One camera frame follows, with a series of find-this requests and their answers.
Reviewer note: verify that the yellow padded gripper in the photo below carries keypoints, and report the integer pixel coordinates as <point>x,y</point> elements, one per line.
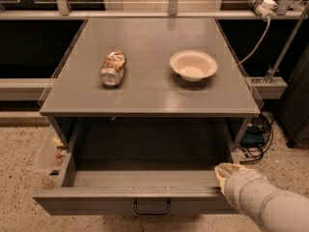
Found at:
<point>243,185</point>

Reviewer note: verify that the grey top drawer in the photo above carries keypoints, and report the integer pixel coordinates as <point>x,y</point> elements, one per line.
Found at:
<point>113,162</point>

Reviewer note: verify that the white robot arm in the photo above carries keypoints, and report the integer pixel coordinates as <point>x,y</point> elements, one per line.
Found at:
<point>253,195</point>

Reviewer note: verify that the grey drawer cabinet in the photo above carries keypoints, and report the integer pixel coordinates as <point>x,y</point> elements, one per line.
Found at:
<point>149,87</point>

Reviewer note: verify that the blue box on floor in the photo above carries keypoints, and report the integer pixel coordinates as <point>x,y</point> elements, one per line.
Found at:
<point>253,137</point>

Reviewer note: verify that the dark cabinet at right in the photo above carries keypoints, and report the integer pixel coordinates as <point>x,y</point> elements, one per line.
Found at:
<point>293,107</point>

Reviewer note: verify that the white paper bowl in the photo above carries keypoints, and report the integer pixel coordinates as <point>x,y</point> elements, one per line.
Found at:
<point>193,65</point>

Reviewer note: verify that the crushed soda can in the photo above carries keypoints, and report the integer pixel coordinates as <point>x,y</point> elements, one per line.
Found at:
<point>113,68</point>

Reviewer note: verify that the white power strip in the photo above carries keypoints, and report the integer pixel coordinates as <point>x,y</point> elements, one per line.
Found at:
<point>262,8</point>

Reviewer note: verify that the clear plastic side bin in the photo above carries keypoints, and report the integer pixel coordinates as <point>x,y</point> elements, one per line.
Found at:
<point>50,156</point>

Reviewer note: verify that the metal diagonal strut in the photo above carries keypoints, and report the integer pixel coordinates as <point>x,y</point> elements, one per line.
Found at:
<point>271,71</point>

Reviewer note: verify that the black top drawer handle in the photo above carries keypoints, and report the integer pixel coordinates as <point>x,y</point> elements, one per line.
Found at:
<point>151,207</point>

